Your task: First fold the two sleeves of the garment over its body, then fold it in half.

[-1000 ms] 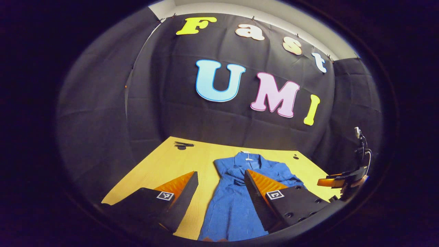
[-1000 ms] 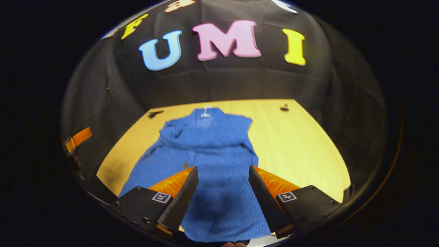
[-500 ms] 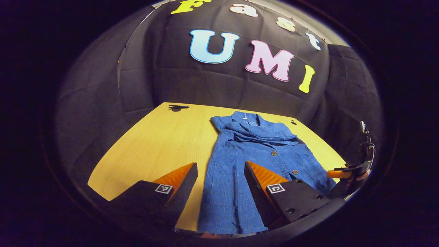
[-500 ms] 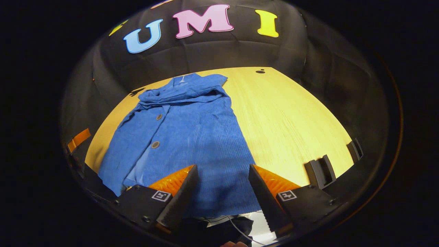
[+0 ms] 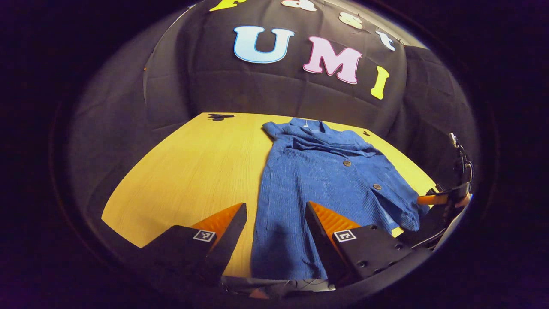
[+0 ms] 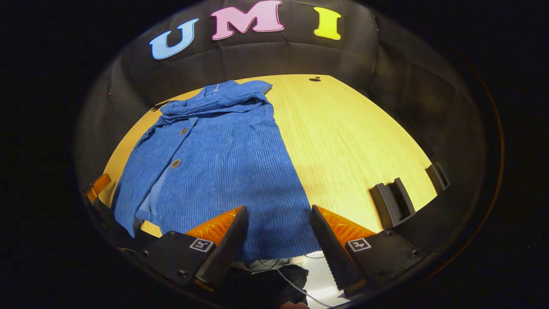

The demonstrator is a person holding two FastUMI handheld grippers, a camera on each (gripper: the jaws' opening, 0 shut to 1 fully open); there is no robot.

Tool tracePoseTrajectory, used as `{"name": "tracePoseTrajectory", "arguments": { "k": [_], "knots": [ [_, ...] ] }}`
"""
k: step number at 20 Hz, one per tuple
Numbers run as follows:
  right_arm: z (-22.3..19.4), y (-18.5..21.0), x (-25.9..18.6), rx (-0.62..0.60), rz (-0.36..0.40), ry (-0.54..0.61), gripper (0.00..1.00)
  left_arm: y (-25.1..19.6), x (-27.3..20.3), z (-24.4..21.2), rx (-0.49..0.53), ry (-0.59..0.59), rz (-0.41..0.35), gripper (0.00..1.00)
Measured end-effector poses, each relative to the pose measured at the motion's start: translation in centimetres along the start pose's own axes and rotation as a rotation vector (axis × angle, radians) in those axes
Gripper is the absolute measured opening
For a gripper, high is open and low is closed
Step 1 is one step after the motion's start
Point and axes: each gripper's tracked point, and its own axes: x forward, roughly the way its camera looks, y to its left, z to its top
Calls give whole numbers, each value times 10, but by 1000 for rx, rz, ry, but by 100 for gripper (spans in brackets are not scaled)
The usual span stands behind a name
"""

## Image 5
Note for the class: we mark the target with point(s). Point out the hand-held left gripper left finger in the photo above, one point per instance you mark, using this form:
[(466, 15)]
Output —
[(227, 244)]

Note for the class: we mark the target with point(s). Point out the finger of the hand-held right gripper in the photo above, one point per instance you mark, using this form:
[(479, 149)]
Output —
[(431, 199)]

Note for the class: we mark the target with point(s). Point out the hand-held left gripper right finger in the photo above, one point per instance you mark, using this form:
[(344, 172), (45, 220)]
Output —
[(321, 244)]

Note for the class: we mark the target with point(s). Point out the blue jacket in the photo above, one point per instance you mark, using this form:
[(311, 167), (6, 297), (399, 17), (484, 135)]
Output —
[(317, 197)]

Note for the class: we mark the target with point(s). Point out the person's pale clothing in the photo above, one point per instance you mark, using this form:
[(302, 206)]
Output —
[(274, 286)]

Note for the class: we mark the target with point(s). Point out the black clip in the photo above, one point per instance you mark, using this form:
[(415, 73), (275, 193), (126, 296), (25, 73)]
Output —
[(221, 116)]

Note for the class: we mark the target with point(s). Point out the black backdrop cloth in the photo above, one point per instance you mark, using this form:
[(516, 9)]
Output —
[(257, 90)]

